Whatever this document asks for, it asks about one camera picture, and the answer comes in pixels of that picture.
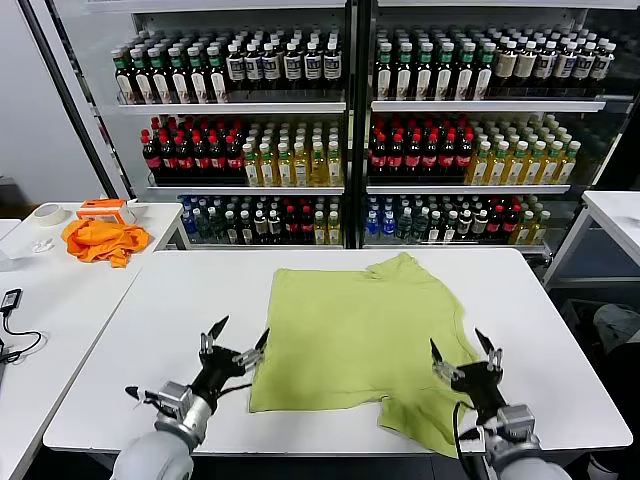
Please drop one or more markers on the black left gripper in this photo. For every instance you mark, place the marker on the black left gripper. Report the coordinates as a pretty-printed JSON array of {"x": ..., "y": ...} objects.
[{"x": 217, "y": 372}]

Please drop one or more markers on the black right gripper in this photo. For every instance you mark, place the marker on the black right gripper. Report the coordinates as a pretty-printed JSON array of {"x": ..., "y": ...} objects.
[{"x": 480, "y": 385}]

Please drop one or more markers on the light green t-shirt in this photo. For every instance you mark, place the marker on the light green t-shirt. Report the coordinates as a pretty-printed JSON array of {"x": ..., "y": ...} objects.
[{"x": 350, "y": 340}]

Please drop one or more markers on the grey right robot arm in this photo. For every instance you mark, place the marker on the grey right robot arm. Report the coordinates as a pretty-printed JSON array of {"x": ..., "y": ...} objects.
[{"x": 525, "y": 465}]

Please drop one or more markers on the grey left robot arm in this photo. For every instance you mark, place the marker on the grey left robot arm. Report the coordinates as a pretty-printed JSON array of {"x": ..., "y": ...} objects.
[{"x": 155, "y": 457}]

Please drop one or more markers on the black crate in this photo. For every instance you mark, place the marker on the black crate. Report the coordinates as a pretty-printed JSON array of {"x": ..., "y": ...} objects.
[{"x": 580, "y": 320}]

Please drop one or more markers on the dark bottle white cap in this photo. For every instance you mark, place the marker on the dark bottle white cap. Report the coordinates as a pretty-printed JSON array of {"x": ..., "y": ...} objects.
[
  {"x": 274, "y": 227},
  {"x": 260, "y": 227},
  {"x": 479, "y": 225},
  {"x": 464, "y": 226}
]

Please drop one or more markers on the blue water bottle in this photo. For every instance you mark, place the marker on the blue water bottle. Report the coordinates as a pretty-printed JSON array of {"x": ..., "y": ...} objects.
[
  {"x": 373, "y": 225},
  {"x": 188, "y": 225},
  {"x": 389, "y": 225}
]

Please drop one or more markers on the cola bottle red cap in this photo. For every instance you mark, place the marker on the cola bottle red cap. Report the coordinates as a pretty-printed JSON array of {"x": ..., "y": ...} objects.
[
  {"x": 306, "y": 227},
  {"x": 413, "y": 160},
  {"x": 464, "y": 160},
  {"x": 396, "y": 160},
  {"x": 184, "y": 160},
  {"x": 494, "y": 225},
  {"x": 201, "y": 160},
  {"x": 168, "y": 160},
  {"x": 151, "y": 160},
  {"x": 447, "y": 160},
  {"x": 218, "y": 160},
  {"x": 430, "y": 160},
  {"x": 379, "y": 160},
  {"x": 234, "y": 160},
  {"x": 510, "y": 225},
  {"x": 292, "y": 227}
]

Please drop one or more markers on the clear green bottle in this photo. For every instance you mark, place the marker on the clear green bottle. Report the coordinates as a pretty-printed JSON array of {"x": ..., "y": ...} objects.
[
  {"x": 421, "y": 225},
  {"x": 405, "y": 225}
]

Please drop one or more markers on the grey white bag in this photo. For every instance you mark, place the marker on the grey white bag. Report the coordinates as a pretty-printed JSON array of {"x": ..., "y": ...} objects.
[{"x": 617, "y": 325}]

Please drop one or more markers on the white side table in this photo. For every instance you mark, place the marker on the white side table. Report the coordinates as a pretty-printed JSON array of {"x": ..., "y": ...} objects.
[{"x": 75, "y": 300}]

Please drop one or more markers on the crumpled orange cloth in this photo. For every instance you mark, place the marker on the crumpled orange cloth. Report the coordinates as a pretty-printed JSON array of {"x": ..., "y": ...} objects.
[{"x": 100, "y": 242}]

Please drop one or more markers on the orange and white box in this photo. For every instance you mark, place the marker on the orange and white box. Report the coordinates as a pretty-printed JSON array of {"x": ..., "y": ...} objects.
[{"x": 100, "y": 210}]

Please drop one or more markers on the white framed table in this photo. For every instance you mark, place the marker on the white framed table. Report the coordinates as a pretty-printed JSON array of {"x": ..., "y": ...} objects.
[{"x": 615, "y": 210}]

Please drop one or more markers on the black phone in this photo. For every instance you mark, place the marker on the black phone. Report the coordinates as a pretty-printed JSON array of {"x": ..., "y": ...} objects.
[{"x": 11, "y": 300}]

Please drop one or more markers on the white tape roll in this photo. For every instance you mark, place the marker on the white tape roll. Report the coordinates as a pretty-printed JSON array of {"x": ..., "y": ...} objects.
[{"x": 47, "y": 215}]

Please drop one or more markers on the drink shelf cabinet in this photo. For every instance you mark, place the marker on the drink shelf cabinet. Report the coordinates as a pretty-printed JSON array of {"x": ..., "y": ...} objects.
[
  {"x": 475, "y": 106},
  {"x": 225, "y": 107}
]

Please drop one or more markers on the dark bottle green cap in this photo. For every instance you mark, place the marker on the dark bottle green cap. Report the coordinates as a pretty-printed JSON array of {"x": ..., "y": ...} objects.
[
  {"x": 180, "y": 82},
  {"x": 384, "y": 75},
  {"x": 404, "y": 75},
  {"x": 465, "y": 75},
  {"x": 199, "y": 82},
  {"x": 161, "y": 82},
  {"x": 125, "y": 82},
  {"x": 218, "y": 82},
  {"x": 484, "y": 75},
  {"x": 444, "y": 75},
  {"x": 144, "y": 82},
  {"x": 424, "y": 75}
]

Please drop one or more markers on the dark bottle blue label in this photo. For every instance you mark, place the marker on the dark bottle blue label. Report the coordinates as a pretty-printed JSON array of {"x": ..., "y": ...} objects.
[
  {"x": 312, "y": 66},
  {"x": 235, "y": 67},
  {"x": 544, "y": 65},
  {"x": 293, "y": 66},
  {"x": 564, "y": 66},
  {"x": 583, "y": 67},
  {"x": 253, "y": 67},
  {"x": 332, "y": 66},
  {"x": 271, "y": 66}
]

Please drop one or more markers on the dark bottle beige label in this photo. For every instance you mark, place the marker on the dark bottle beige label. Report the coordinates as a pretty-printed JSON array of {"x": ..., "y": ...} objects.
[
  {"x": 505, "y": 65},
  {"x": 525, "y": 64},
  {"x": 601, "y": 67}
]

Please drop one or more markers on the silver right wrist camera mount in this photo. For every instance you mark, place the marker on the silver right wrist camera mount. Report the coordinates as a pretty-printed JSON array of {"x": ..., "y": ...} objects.
[{"x": 517, "y": 420}]

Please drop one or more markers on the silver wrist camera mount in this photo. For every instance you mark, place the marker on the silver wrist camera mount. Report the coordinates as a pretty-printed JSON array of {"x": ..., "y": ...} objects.
[
  {"x": 517, "y": 420},
  {"x": 175, "y": 402}
]

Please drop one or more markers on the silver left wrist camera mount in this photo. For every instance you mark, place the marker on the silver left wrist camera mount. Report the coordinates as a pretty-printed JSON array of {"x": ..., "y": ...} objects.
[{"x": 175, "y": 402}]

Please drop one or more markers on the black metal frame post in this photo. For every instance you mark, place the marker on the black metal frame post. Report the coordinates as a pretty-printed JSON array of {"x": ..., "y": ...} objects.
[{"x": 66, "y": 87}]

